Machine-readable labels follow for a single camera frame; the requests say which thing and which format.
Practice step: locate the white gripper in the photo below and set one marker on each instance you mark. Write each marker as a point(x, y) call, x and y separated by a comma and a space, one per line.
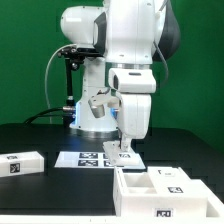
point(132, 118)

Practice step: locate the white cabinet door panel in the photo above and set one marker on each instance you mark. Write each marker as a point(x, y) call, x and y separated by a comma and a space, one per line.
point(126, 158)
point(169, 181)

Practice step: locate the white cabinet body box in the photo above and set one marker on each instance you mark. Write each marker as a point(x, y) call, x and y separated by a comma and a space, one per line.
point(131, 198)

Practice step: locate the white cabinet top block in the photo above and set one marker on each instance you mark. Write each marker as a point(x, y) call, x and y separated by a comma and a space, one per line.
point(22, 163)

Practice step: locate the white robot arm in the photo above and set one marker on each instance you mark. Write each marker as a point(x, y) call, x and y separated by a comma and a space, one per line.
point(116, 44)

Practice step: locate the white marker sheet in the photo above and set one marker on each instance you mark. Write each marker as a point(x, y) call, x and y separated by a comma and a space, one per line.
point(82, 160)

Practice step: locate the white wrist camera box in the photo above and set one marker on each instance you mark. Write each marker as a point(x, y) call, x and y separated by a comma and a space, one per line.
point(132, 81)

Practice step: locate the black camera on stand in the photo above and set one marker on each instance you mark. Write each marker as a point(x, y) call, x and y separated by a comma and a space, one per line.
point(74, 57)

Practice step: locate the white corner guide rail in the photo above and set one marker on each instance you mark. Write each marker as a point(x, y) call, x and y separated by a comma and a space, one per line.
point(215, 208)

